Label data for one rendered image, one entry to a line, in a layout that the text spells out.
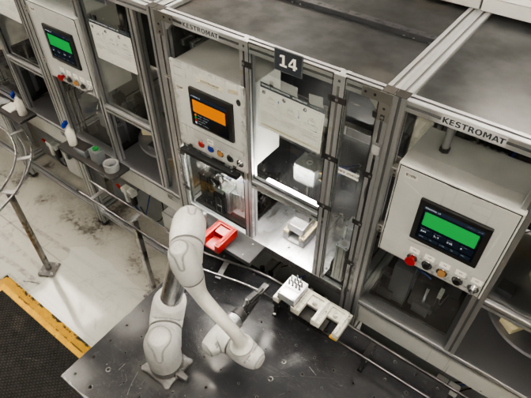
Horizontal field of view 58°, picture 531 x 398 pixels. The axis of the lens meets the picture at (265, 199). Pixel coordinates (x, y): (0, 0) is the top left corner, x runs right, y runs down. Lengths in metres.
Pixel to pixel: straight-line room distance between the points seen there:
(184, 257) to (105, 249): 2.17
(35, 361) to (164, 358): 1.39
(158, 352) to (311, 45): 1.43
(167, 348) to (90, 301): 1.48
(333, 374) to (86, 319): 1.82
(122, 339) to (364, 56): 1.75
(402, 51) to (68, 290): 2.79
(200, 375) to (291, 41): 1.55
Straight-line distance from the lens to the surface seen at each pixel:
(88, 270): 3.80
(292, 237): 2.57
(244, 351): 2.13
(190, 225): 1.86
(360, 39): 1.95
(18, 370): 3.50
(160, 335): 2.24
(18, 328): 3.67
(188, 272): 1.79
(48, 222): 4.25
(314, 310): 2.39
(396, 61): 1.83
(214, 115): 2.13
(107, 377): 2.51
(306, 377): 2.41
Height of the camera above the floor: 2.86
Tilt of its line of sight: 45 degrees down
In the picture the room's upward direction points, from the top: straight up
